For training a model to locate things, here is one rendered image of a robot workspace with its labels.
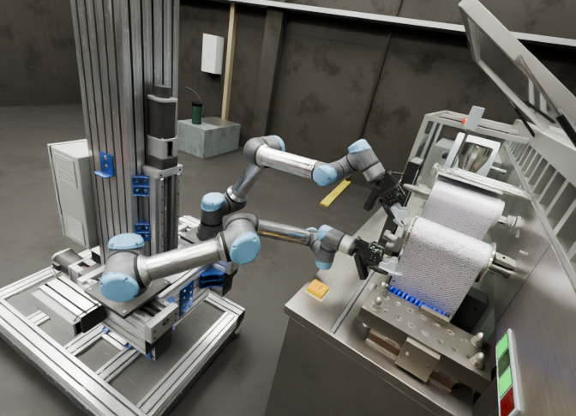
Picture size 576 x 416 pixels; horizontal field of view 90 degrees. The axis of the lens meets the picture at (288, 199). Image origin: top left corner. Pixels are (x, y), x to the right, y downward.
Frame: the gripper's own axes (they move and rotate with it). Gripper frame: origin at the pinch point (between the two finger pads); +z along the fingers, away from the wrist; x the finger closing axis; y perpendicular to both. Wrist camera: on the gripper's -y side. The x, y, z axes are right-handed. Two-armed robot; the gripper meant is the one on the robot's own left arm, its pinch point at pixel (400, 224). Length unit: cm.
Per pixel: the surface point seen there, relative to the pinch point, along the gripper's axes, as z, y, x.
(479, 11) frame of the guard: -42, 50, -19
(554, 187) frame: 13, 45, 19
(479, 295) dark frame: 36.6, 8.9, 5.7
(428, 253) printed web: 12.1, 4.8, -4.9
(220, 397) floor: 42, -130, -29
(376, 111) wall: -101, -81, 379
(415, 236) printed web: 4.9, 4.1, -4.7
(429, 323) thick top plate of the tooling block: 31.7, -4.2, -14.4
